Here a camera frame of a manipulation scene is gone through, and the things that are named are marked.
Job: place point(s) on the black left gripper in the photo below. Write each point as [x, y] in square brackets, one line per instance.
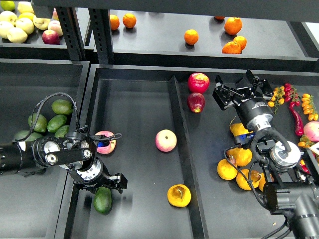
[97, 176]

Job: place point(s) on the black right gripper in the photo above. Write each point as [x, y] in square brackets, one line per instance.
[254, 113]

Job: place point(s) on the dark green avocado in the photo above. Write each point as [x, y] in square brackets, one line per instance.
[103, 200]

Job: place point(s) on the yellow pear with stem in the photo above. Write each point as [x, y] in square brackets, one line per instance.
[179, 195]

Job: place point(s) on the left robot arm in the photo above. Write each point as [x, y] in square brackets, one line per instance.
[75, 152]

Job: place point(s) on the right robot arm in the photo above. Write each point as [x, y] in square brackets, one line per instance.
[291, 174]

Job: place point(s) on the yellow pear upper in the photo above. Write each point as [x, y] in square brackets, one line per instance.
[238, 129]

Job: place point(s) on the yellow pear middle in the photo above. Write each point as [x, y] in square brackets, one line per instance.
[242, 156]

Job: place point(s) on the yellow pear left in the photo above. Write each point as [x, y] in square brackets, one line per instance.
[226, 168]

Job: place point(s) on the green avocado upper right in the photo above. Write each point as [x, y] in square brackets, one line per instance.
[56, 123]

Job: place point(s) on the yellow pear brown top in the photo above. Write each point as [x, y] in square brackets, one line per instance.
[243, 183]

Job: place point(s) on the green avocado upper left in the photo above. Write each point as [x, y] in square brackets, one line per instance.
[41, 124]

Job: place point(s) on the green avocado top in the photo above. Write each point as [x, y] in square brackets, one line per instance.
[62, 107]

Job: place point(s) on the yellow pear brown end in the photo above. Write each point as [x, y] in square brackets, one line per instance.
[262, 182]

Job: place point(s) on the pink apple left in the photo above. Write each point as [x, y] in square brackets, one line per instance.
[104, 148]

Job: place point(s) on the pink apple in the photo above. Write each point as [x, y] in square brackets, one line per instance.
[104, 148]
[165, 140]

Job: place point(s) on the bright red apple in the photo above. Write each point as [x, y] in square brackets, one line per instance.
[198, 82]

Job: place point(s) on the orange front right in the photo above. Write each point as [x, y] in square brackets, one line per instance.
[232, 47]

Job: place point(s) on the dark red apple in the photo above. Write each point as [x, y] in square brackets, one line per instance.
[196, 102]

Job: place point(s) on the orange cherry tomato bunch left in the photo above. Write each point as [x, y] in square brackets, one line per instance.
[277, 98]

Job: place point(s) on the orange cherry tomato bunch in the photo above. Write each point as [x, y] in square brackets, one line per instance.
[309, 108]
[277, 98]

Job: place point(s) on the orange right small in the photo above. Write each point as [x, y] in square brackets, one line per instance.
[241, 40]

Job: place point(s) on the red cherry tomato bunch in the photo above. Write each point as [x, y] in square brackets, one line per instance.
[291, 95]

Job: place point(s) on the large orange right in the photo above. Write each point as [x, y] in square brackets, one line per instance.
[233, 25]

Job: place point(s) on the pink apple centre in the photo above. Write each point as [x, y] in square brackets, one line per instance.
[165, 140]

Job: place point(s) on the orange centre shelf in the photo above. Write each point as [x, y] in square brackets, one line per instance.
[191, 36]

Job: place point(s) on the orange under shelf edge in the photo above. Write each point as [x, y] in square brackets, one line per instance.
[219, 17]

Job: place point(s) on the black divided main tray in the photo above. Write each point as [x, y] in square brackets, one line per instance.
[138, 104]

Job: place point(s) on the red chili pepper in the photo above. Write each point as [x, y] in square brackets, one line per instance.
[299, 126]

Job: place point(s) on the orange cherry tomato bunch right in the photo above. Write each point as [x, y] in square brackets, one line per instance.
[309, 108]

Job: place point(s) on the pink peach right edge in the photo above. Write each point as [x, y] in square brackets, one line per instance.
[311, 131]

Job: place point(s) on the mixed cherry tomato bunch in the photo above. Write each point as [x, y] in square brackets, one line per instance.
[304, 143]

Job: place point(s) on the white label card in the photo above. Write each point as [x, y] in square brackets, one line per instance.
[315, 148]

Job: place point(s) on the black upper shelf tray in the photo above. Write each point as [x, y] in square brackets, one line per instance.
[158, 40]

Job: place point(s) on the orange upper left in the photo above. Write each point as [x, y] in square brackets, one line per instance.
[129, 20]

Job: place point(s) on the black upper left tray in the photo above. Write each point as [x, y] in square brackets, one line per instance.
[34, 47]

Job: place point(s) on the green avocado by wall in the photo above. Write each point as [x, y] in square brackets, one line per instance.
[62, 131]

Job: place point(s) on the orange cut by post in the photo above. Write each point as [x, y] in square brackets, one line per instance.
[114, 22]

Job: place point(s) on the black perforated post right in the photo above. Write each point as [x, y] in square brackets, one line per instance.
[101, 27]

